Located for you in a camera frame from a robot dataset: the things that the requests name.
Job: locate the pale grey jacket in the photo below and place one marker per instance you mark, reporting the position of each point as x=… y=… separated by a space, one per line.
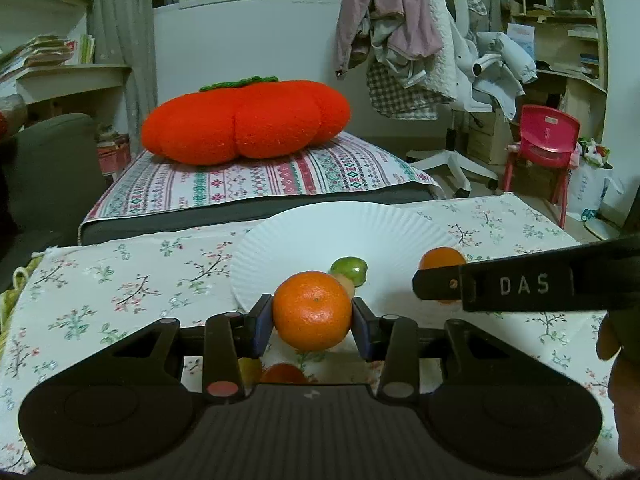
x=505 y=65

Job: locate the round beige disc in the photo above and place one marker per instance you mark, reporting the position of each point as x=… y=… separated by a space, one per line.
x=602 y=229

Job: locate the red tomato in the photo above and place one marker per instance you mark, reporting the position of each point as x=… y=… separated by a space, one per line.
x=284 y=375

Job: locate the wooden drawer cabinet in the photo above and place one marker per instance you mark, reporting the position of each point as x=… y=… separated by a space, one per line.
x=487 y=135

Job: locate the patterned striped cushion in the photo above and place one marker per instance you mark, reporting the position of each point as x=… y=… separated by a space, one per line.
x=300 y=170

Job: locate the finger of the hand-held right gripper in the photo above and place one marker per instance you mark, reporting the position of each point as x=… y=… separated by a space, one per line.
x=440 y=282

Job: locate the pile of books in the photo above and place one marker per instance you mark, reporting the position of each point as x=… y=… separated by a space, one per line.
x=45 y=52

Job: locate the grey patterned curtain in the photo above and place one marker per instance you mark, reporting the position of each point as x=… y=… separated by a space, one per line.
x=125 y=35

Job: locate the red box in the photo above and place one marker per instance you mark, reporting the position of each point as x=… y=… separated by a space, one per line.
x=114 y=155

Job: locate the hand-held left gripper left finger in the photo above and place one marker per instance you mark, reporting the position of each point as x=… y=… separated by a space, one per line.
x=260 y=327

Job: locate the white fleece garment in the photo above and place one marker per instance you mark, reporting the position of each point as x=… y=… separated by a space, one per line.
x=445 y=50

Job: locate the green round fruit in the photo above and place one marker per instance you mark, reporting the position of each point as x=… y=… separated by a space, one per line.
x=350 y=267

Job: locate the orange persimmon plush cushion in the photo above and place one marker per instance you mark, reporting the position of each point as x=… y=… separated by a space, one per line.
x=250 y=120

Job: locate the pink plastic chair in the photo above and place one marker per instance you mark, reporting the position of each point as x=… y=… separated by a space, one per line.
x=547 y=135

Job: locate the large orange mandarin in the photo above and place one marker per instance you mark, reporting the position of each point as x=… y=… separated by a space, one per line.
x=312 y=310

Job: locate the checkered cloth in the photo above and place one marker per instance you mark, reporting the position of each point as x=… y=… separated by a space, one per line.
x=400 y=95

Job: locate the mauve garment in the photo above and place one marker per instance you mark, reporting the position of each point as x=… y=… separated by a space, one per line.
x=395 y=5

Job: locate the wooden desk shelf unit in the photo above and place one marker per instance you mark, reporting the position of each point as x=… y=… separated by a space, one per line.
x=575 y=45

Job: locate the person's right hand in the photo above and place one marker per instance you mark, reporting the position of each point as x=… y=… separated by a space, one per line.
x=627 y=410

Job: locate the white paper plate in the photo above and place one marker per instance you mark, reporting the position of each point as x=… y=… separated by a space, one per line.
x=320 y=235

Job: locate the small yellowish brown fruit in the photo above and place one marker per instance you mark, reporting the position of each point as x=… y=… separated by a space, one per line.
x=347 y=285

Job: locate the yellow round fruit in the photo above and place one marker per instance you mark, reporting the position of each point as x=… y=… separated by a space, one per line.
x=249 y=371

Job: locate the white wall shelf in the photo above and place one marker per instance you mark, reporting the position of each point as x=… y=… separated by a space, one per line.
x=75 y=77

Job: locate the yellow green woven mat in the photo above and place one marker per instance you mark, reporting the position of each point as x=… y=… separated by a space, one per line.
x=10 y=305

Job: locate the white office chair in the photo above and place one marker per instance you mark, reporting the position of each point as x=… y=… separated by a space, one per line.
x=462 y=90

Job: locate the grey green cloth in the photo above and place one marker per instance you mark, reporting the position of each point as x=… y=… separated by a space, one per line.
x=385 y=35

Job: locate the floral tablecloth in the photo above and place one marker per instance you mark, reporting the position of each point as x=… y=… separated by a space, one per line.
x=125 y=285

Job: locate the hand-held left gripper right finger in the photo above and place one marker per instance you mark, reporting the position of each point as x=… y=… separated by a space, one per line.
x=364 y=330

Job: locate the white plastic bag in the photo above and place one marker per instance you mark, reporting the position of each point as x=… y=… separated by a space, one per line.
x=590 y=190

